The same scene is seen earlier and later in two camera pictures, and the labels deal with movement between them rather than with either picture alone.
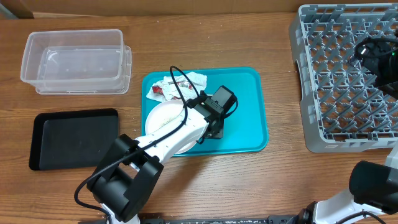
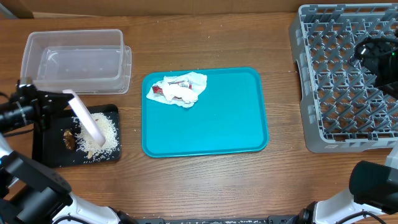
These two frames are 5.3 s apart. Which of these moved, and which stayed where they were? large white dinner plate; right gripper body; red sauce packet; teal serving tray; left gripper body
Moved: large white dinner plate; left gripper body
Stayed: right gripper body; red sauce packet; teal serving tray
